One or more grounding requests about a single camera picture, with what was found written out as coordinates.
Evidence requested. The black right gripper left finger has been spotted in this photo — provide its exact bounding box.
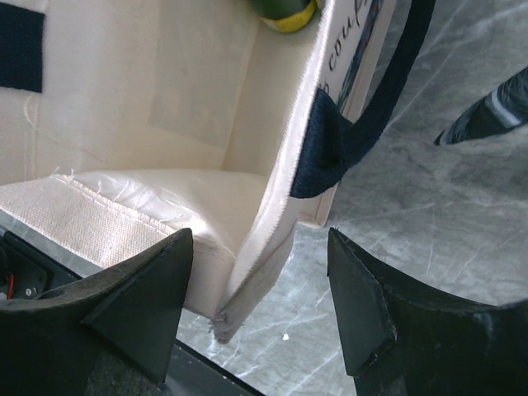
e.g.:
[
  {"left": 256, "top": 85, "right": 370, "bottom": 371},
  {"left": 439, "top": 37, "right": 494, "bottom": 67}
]
[{"left": 1, "top": 229, "right": 193, "bottom": 395}]

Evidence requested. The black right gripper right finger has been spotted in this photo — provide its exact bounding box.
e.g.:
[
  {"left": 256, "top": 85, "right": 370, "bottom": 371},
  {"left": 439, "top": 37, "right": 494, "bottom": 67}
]
[{"left": 328, "top": 229, "right": 527, "bottom": 395}]

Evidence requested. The beige canvas tote bag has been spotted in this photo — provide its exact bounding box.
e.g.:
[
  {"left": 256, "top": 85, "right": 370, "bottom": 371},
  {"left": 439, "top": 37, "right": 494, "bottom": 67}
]
[{"left": 1, "top": 1, "right": 435, "bottom": 343}]

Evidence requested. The dark patterned hanging shirt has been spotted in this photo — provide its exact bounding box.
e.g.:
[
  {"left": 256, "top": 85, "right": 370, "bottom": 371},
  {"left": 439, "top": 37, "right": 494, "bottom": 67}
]
[{"left": 434, "top": 68, "right": 527, "bottom": 146}]

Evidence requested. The green glass bottle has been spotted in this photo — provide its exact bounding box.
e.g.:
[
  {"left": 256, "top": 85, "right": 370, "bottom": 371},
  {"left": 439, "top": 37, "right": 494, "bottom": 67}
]
[{"left": 247, "top": 0, "right": 318, "bottom": 34}]

